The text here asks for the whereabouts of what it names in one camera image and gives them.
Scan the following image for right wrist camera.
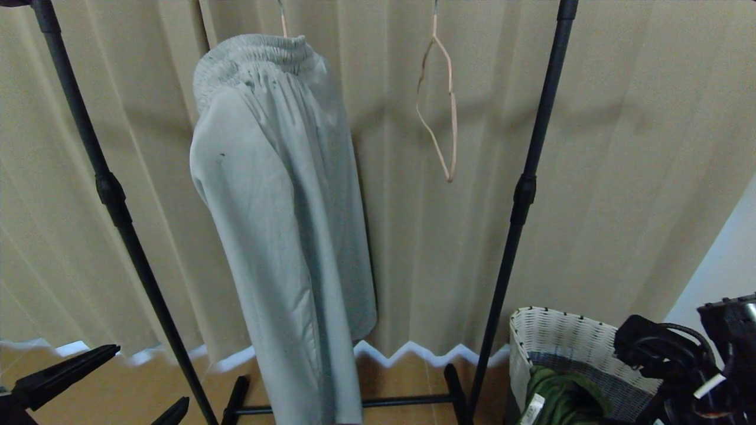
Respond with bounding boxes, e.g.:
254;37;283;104
613;315;718;381

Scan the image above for green garment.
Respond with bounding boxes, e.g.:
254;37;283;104
519;365;616;425

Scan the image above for white laundry basket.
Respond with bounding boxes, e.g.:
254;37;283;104
508;306;666;425

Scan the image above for pale grey shorts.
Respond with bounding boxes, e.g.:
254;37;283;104
189;34;379;425

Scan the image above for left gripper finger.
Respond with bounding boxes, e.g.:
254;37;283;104
150;396;191;425
11;344;122;412

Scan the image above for black clothes rack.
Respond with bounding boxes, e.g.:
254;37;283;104
0;0;581;425

